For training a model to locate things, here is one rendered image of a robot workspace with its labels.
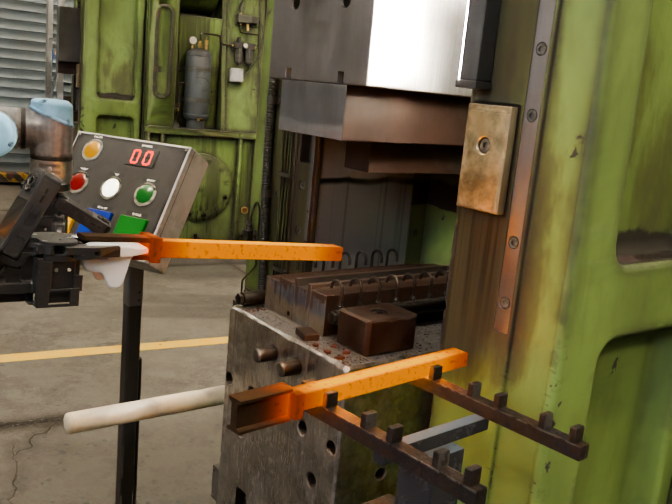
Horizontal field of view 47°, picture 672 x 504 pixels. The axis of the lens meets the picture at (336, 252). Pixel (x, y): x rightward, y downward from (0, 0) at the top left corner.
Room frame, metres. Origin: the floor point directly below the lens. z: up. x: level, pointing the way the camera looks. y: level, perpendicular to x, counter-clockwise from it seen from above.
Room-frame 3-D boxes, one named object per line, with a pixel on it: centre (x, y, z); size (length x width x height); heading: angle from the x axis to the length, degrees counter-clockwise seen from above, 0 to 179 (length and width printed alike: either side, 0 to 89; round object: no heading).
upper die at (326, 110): (1.57, -0.09, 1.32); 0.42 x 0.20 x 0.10; 129
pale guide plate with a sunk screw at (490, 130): (1.27, -0.23, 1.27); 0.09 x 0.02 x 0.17; 39
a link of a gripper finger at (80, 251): (0.95, 0.31, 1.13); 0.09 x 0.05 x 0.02; 126
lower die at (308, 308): (1.57, -0.09, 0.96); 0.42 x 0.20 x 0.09; 129
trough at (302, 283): (1.55, -0.11, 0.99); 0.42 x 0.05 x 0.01; 129
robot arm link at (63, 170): (1.45, 0.55, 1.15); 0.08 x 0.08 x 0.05
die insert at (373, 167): (1.58, -0.14, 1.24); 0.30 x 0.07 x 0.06; 129
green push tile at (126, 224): (1.67, 0.45, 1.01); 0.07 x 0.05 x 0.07; 64
